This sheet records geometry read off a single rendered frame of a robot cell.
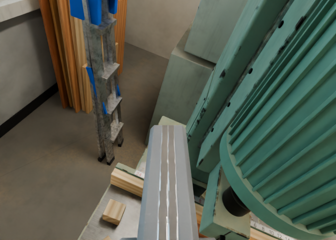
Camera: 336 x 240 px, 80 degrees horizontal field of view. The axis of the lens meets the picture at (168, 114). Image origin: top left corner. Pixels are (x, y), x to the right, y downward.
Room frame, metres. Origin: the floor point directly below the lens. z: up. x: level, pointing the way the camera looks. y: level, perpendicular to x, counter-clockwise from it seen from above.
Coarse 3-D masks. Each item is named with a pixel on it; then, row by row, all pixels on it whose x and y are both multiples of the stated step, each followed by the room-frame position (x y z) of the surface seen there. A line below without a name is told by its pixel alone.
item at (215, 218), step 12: (216, 168) 0.27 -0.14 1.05; (216, 180) 0.23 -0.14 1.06; (216, 192) 0.20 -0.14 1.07; (204, 204) 0.20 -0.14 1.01; (216, 204) 0.18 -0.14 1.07; (204, 216) 0.17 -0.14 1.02; (216, 216) 0.16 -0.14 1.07; (228, 216) 0.16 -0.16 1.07; (240, 216) 0.17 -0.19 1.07; (204, 228) 0.15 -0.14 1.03; (216, 228) 0.14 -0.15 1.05; (228, 228) 0.14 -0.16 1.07; (240, 228) 0.15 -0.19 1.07
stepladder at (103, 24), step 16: (80, 0) 0.76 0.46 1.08; (96, 0) 0.76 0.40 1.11; (112, 0) 0.91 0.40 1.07; (80, 16) 0.76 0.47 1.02; (96, 16) 0.76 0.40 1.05; (112, 16) 0.95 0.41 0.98; (96, 32) 0.77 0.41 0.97; (112, 32) 0.93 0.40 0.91; (96, 48) 0.77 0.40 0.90; (112, 48) 0.91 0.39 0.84; (96, 64) 0.75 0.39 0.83; (112, 64) 0.90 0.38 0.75; (96, 80) 0.74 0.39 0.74; (112, 80) 0.90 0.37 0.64; (96, 96) 0.75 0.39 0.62; (112, 96) 0.91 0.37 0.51; (96, 112) 0.75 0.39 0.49; (112, 112) 0.79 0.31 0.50; (96, 128) 0.75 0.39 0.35; (112, 128) 0.85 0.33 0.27; (112, 160) 0.76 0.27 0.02
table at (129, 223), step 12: (108, 192) 0.20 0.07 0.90; (120, 192) 0.21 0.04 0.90; (132, 204) 0.19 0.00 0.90; (96, 216) 0.14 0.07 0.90; (132, 216) 0.16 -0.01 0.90; (84, 228) 0.11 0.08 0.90; (96, 228) 0.12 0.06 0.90; (108, 228) 0.12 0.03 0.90; (120, 228) 0.13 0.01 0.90; (132, 228) 0.14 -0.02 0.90
